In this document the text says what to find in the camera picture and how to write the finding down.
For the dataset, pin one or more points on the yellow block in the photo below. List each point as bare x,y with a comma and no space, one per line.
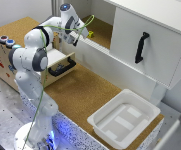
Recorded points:
90,34

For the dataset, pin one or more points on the blue button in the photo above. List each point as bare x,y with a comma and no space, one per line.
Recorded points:
10,42

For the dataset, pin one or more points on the green button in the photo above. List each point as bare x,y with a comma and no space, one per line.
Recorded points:
16,46

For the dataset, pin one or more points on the white plastic box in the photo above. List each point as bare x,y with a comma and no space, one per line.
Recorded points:
123,121

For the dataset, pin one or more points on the wooden drawer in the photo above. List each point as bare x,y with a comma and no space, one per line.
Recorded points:
58,57

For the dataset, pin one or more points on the wooden drawer box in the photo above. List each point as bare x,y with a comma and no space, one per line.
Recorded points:
18,27

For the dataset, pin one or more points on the white sliding door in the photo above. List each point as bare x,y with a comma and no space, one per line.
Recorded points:
163,50

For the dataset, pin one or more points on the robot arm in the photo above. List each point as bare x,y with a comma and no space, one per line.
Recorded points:
28,58

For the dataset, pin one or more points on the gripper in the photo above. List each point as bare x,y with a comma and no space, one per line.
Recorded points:
81,31

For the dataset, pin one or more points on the red button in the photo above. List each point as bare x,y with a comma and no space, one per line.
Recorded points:
3,38

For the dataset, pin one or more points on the white cabinet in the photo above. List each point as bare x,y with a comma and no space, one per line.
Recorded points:
123,78

